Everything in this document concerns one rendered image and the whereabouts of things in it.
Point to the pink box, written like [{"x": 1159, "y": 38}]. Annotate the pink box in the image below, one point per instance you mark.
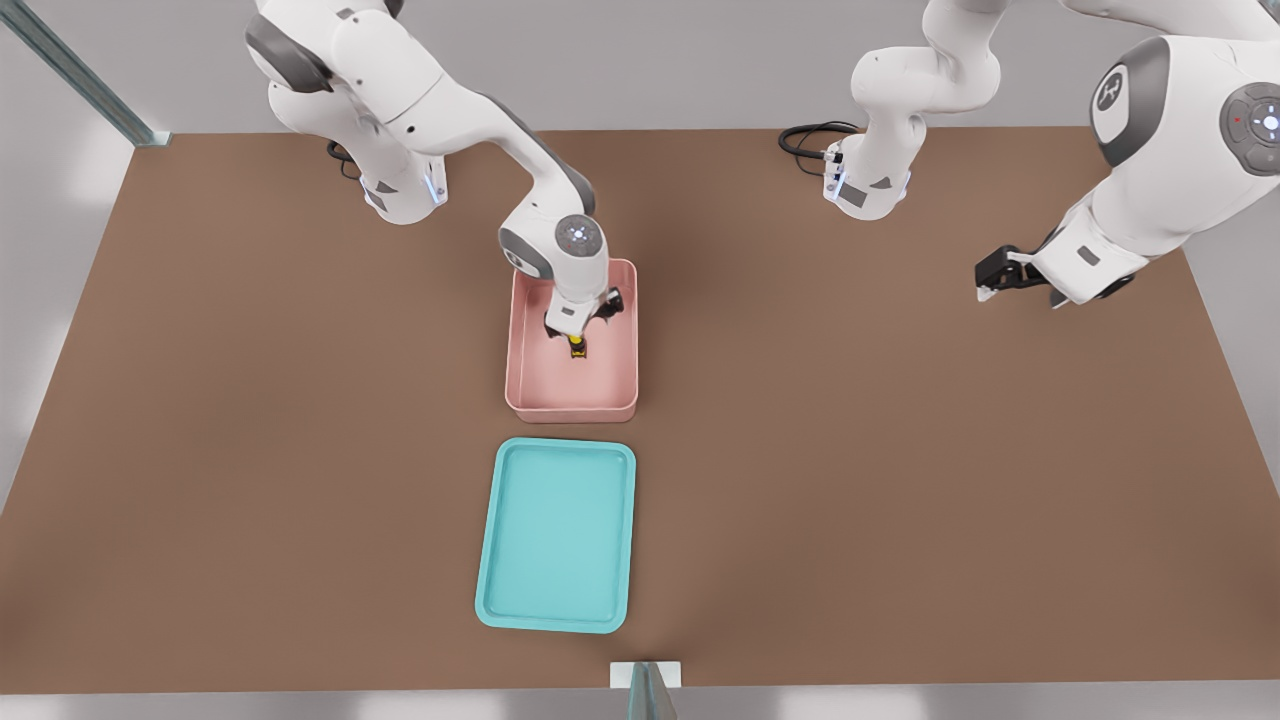
[{"x": 572, "y": 385}]

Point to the pale blue-green tray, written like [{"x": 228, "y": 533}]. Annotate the pale blue-green tray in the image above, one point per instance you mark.
[{"x": 556, "y": 535}]

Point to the yellow button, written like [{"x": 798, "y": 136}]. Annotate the yellow button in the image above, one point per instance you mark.
[{"x": 577, "y": 346}]

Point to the silver frame post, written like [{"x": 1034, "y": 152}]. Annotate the silver frame post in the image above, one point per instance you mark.
[
  {"x": 80, "y": 70},
  {"x": 648, "y": 690}
]

